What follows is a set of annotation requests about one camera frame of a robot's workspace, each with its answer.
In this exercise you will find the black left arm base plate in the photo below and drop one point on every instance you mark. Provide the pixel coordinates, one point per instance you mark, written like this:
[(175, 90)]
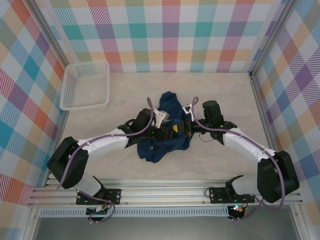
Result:
[(113, 196)]

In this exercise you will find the small circuit board with connector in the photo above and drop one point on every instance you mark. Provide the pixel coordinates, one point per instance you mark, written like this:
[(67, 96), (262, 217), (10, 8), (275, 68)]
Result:
[(97, 212)]

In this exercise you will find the aluminium frame post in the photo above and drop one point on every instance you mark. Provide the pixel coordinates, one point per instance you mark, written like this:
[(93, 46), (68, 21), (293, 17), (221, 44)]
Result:
[(51, 32), (273, 32)]

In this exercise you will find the aluminium side rail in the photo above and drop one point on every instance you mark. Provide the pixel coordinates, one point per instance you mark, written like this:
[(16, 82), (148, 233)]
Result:
[(63, 125), (262, 112)]

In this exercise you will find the navy blue t-shirt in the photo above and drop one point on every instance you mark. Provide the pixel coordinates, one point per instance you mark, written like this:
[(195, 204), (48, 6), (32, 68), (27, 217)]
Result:
[(171, 105)]

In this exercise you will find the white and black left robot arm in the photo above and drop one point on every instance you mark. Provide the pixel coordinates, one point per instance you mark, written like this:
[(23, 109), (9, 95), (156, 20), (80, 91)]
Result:
[(105, 142)]

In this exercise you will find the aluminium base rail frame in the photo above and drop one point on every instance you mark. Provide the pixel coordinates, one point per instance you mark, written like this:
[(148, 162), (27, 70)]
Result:
[(162, 192)]

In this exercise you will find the white plastic mesh basket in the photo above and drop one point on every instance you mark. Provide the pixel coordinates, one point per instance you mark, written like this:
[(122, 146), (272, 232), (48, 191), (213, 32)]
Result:
[(85, 85)]

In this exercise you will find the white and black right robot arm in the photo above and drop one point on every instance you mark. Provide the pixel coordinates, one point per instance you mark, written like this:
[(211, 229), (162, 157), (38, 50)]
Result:
[(245, 145)]

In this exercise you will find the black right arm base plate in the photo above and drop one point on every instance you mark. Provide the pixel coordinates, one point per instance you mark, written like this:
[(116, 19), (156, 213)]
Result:
[(217, 195)]

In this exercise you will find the small circuit board with LED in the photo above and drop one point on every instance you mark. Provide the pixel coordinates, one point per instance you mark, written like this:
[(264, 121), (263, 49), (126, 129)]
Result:
[(237, 211)]

